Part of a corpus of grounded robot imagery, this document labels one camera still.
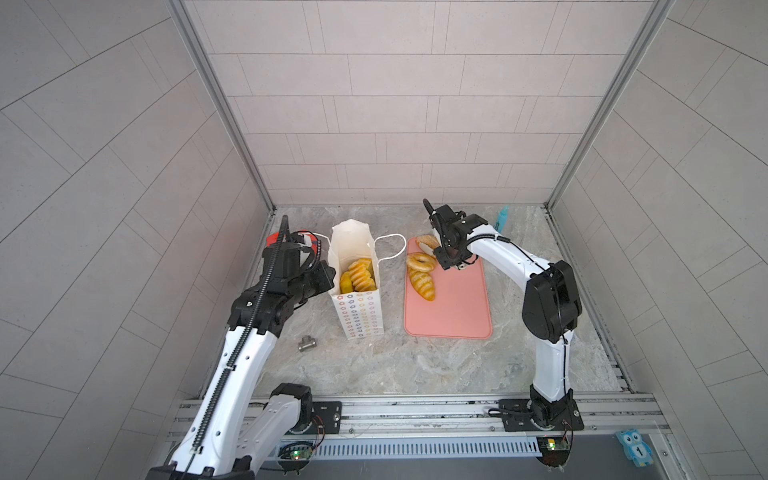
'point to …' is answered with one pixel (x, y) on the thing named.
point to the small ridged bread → (423, 284)
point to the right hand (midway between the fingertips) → (446, 259)
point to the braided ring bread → (420, 265)
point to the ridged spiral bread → (362, 275)
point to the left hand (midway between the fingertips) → (343, 267)
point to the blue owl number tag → (635, 448)
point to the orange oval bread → (347, 283)
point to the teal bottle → (501, 221)
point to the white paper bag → (362, 312)
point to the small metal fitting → (306, 343)
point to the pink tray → (460, 308)
